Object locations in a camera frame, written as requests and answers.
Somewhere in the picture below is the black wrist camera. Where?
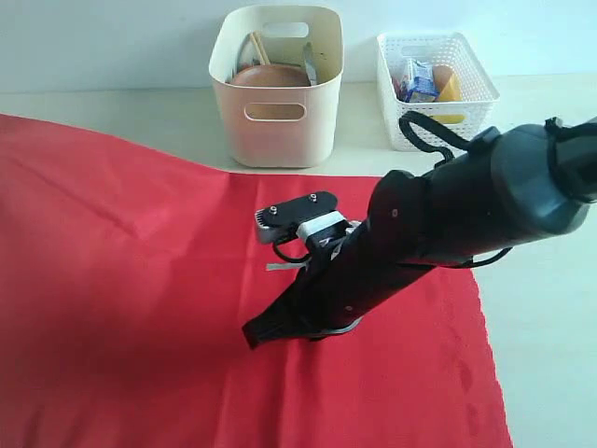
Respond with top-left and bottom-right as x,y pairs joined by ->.
255,191 -> 361,255

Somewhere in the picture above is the red sausage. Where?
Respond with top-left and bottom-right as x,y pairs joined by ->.
392,77 -> 403,101

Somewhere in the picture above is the pale green bowl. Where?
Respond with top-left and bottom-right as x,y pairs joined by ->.
236,35 -> 260,72

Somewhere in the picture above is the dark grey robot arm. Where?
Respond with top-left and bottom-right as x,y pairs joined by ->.
243,111 -> 596,347

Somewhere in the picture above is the red tablecloth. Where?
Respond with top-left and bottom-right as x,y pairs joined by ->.
1,116 -> 511,447

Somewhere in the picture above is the yellow lemon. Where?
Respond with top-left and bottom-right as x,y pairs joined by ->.
431,114 -> 465,125

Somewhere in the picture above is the orange cheese wedge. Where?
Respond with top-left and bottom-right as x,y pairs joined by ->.
437,74 -> 463,103

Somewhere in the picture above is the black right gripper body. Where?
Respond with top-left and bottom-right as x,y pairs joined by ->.
291,170 -> 439,340

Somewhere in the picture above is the cream plastic bin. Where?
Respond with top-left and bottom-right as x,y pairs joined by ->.
209,5 -> 344,168

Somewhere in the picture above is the small milk carton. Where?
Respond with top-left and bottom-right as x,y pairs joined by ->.
398,58 -> 438,103

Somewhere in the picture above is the white perforated plastic basket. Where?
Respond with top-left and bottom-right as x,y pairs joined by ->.
377,33 -> 499,151

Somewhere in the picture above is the black camera cable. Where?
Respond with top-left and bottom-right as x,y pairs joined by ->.
398,110 -> 472,162

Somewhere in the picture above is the silver table knife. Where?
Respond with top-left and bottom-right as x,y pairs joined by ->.
303,42 -> 318,87

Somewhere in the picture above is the brown round plate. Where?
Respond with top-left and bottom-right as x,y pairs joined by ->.
230,64 -> 311,121

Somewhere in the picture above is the brown egg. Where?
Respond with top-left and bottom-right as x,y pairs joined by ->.
433,64 -> 453,91

